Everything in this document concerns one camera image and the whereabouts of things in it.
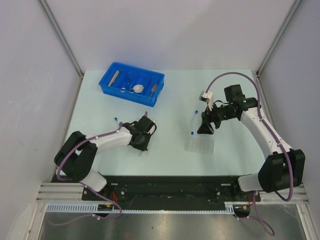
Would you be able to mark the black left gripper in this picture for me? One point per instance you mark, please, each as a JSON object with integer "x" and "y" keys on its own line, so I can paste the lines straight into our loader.
{"x": 143, "y": 147}

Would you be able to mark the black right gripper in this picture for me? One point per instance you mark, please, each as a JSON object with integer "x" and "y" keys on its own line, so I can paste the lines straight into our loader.
{"x": 208, "y": 116}

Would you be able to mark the clear plastic test tube rack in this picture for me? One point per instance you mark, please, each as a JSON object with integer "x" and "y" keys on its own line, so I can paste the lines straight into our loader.
{"x": 203, "y": 144}

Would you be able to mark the white porcelain evaporating dish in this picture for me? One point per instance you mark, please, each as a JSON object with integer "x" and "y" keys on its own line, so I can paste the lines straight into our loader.
{"x": 138, "y": 88}

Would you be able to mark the bristle test tube brush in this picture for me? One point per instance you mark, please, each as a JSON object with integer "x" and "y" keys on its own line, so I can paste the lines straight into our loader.
{"x": 153, "y": 90}

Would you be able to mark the metal crucible tongs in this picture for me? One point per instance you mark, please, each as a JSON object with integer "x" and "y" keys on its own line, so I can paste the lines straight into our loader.
{"x": 128, "y": 84}

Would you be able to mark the wooden test tube clamp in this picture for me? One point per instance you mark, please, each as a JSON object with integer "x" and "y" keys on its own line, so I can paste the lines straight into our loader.
{"x": 113, "y": 78}

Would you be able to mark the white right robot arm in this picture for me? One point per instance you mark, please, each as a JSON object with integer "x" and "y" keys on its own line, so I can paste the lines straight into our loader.
{"x": 283, "y": 166}

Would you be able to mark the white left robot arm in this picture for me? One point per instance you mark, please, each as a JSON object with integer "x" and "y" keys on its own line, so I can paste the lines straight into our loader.
{"x": 75, "y": 159}

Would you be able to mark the blue plastic bin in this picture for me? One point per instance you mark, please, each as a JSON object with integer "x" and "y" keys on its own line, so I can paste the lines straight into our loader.
{"x": 144, "y": 77}

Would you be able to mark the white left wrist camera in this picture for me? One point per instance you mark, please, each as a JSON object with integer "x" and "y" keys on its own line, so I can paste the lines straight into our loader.
{"x": 153, "y": 127}

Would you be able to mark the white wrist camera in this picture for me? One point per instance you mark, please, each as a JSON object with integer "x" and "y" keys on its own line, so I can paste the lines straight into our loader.
{"x": 153, "y": 127}
{"x": 207, "y": 97}

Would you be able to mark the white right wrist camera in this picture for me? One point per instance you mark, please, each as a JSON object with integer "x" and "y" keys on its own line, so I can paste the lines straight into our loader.
{"x": 207, "y": 97}

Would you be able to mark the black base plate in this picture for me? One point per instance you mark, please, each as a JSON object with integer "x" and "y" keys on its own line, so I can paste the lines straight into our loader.
{"x": 170, "y": 191}

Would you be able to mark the slotted cable duct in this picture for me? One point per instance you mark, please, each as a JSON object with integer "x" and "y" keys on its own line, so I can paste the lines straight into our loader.
{"x": 106, "y": 208}

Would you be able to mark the aluminium frame rail right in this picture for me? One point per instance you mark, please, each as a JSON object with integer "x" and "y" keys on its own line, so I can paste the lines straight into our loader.
{"x": 289, "y": 80}

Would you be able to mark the aluminium frame rail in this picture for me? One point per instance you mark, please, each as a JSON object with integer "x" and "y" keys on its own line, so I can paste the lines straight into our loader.
{"x": 289, "y": 80}
{"x": 52, "y": 20}

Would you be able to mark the aluminium frame rail left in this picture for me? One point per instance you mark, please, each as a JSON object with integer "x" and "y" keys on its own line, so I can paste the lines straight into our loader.
{"x": 52, "y": 20}

